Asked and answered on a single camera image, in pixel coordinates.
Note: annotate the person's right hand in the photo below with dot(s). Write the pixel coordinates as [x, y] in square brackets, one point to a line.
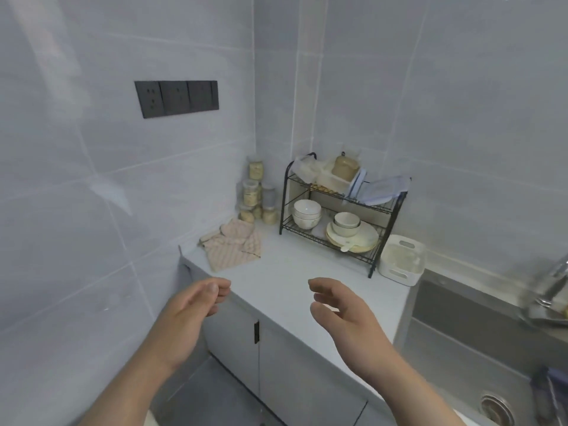
[359, 337]

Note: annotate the person's left hand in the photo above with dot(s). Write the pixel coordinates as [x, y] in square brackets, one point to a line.
[182, 328]

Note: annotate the pile of fluffy cloths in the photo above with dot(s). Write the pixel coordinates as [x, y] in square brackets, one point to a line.
[230, 248]

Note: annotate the person's left forearm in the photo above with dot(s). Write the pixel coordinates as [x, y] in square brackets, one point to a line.
[128, 394]

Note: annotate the white plastic basket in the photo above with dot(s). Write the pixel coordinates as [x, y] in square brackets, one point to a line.
[401, 261]

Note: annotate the grey kitchen sink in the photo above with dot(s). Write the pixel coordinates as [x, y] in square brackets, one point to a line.
[443, 315]

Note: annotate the pale green rice paddle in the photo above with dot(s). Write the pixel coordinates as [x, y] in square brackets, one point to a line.
[346, 248]

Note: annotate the small bowls on plates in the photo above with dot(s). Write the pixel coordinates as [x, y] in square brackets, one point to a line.
[333, 242]

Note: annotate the small white bowl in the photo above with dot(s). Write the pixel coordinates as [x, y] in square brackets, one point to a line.
[344, 231]
[347, 219]

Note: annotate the short clear plastic jar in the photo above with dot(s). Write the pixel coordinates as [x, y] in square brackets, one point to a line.
[246, 213]

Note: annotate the small clear jar of oats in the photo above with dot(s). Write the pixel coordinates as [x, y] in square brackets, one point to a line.
[270, 216]

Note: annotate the blue rimmed container lid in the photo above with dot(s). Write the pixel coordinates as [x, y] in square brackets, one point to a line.
[386, 190]

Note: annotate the grey plastic lid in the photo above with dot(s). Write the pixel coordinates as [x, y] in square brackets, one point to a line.
[357, 184]

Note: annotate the clear jar grey contents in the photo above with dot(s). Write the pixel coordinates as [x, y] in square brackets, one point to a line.
[268, 197]

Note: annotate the large clear food container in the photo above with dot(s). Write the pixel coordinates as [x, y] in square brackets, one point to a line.
[330, 179]

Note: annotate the tan lid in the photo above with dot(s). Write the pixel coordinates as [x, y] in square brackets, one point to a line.
[345, 168]

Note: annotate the clear plastic food container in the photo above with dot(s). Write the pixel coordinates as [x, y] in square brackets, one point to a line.
[308, 168]

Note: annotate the chrome faucet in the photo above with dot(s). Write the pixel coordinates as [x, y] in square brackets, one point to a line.
[546, 292]

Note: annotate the blue sink drain rack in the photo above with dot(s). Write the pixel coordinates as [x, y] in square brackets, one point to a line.
[552, 394]

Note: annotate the black wall socket panel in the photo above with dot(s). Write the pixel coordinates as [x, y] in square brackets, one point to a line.
[175, 97]
[199, 96]
[150, 99]

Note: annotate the narrow black switch panel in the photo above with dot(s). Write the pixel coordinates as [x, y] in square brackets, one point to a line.
[215, 95]

